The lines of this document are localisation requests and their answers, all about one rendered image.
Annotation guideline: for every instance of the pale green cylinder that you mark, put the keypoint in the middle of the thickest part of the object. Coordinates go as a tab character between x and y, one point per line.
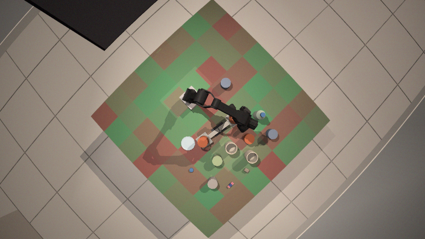
217	160

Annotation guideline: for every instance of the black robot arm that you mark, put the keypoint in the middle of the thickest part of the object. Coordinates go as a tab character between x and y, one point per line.
242	116

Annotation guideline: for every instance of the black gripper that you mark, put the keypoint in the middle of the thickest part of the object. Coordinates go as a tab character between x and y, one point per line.
241	128

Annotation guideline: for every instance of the white round dish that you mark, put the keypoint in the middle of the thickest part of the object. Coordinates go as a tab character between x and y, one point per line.
188	143

